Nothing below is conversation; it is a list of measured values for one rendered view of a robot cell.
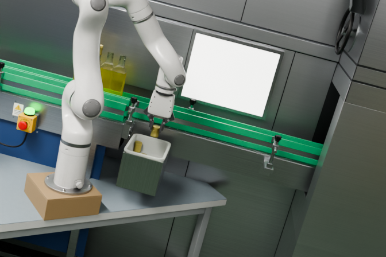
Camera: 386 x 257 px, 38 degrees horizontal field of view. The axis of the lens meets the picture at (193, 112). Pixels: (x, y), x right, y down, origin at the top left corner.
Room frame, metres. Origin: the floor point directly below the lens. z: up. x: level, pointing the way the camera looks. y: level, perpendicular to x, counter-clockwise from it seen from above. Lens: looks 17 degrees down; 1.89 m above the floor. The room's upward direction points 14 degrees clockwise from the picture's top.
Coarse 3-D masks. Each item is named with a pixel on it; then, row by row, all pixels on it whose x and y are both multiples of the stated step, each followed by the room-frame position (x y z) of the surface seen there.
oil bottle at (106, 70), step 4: (104, 64) 2.41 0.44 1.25; (108, 64) 2.42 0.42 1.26; (112, 64) 2.43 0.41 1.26; (104, 68) 2.41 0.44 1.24; (108, 68) 2.41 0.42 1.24; (112, 68) 2.41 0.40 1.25; (104, 72) 2.41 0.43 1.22; (108, 72) 2.41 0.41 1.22; (112, 72) 2.41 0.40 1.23; (104, 76) 2.41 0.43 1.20; (108, 76) 2.41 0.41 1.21; (104, 80) 2.41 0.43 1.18; (108, 80) 2.41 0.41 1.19; (104, 84) 2.41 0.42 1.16; (108, 84) 2.41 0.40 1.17; (104, 88) 2.41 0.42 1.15; (108, 88) 2.41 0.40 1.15
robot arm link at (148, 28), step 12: (144, 24) 2.09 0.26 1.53; (156, 24) 2.12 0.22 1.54; (144, 36) 2.11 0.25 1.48; (156, 36) 2.12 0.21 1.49; (156, 48) 2.11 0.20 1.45; (168, 48) 2.11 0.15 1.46; (156, 60) 2.09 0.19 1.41; (168, 60) 2.09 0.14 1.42; (168, 72) 2.08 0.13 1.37; (180, 72) 2.10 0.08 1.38; (180, 84) 2.11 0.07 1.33
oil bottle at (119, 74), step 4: (116, 68) 2.41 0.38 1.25; (120, 68) 2.41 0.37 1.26; (124, 68) 2.42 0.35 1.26; (116, 72) 2.41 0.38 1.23; (120, 72) 2.40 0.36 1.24; (124, 72) 2.41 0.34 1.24; (112, 76) 2.41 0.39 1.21; (116, 76) 2.41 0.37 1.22; (120, 76) 2.40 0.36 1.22; (124, 76) 2.41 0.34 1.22; (112, 80) 2.41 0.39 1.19; (116, 80) 2.41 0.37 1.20; (120, 80) 2.40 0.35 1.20; (124, 80) 2.43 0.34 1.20; (112, 84) 2.41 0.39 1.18; (116, 84) 2.40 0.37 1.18; (120, 84) 2.40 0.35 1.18; (112, 88) 2.41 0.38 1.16; (116, 88) 2.40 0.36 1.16; (120, 88) 2.40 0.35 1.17; (112, 92) 2.41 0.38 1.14; (116, 92) 2.40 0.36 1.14; (120, 92) 2.41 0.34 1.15
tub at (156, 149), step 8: (136, 136) 2.29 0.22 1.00; (144, 136) 2.30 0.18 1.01; (128, 144) 2.16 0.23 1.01; (144, 144) 2.30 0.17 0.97; (152, 144) 2.30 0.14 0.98; (160, 144) 2.30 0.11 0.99; (168, 144) 2.28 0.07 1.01; (128, 152) 2.09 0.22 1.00; (136, 152) 2.10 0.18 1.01; (144, 152) 2.29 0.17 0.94; (152, 152) 2.29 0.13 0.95; (160, 152) 2.29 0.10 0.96; (160, 160) 2.09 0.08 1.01
